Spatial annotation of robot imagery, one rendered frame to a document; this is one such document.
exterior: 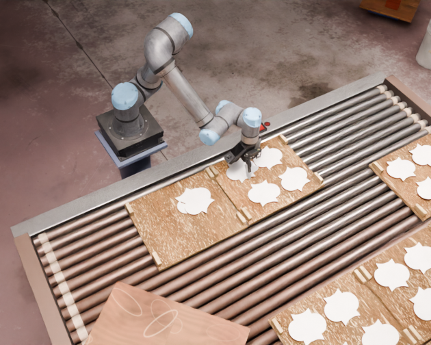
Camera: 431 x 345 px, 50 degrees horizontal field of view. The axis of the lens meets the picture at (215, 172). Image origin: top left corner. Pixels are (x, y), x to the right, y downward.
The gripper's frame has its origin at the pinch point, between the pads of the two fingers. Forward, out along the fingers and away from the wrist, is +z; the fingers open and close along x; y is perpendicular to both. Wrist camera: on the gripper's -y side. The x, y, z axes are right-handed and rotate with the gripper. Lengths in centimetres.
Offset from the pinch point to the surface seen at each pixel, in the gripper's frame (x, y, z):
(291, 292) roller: -58, -14, 3
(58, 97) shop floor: 193, -41, 94
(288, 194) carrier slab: -21.5, 11.1, 0.6
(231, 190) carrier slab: -7.2, -9.6, 0.8
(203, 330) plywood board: -58, -53, -9
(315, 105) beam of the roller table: 19, 59, 2
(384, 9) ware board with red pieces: 147, 265, 78
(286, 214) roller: -28.6, 5.1, 2.5
